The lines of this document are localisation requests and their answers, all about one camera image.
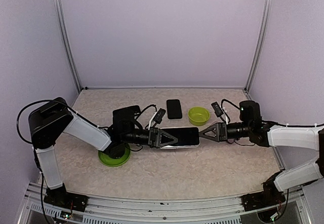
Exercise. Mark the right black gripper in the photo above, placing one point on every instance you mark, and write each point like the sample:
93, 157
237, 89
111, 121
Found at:
219, 132

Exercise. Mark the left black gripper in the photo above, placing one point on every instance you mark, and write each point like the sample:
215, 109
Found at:
159, 133

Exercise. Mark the black phone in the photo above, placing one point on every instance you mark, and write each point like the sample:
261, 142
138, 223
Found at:
182, 136

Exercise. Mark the pink phone case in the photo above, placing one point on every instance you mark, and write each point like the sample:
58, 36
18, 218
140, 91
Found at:
182, 146

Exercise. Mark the black phone case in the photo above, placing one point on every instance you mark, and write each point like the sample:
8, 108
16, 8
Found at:
129, 112
174, 109

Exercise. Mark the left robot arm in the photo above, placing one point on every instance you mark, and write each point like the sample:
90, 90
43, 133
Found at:
55, 117

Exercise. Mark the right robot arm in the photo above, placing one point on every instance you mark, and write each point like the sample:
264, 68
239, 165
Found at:
273, 134

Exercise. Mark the green bowl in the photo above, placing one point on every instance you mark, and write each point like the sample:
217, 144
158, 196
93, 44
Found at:
198, 116

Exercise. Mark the dark green mug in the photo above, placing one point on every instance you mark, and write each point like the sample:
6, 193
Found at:
115, 151

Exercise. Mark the green plate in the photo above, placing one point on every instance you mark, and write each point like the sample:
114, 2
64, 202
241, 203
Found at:
107, 161

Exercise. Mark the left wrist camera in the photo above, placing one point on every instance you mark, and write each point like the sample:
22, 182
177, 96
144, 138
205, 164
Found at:
156, 118

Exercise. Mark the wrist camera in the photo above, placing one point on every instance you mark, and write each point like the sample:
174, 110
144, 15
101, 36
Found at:
220, 112
156, 118

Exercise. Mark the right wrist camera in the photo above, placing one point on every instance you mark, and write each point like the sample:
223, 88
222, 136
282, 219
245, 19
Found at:
220, 112

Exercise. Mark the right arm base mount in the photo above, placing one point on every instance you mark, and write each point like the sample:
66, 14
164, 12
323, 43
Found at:
269, 196

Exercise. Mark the aluminium front rail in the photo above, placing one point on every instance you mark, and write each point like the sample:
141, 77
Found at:
99, 209

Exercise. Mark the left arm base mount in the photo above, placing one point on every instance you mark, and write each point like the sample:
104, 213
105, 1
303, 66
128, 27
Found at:
60, 197

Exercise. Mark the right aluminium frame post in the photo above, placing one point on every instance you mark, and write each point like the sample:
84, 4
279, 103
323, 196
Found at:
259, 45

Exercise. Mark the aluminium frame post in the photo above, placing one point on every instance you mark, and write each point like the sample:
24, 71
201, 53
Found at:
259, 45
66, 43

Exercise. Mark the left aluminium frame post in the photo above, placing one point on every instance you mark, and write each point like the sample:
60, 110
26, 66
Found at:
66, 43

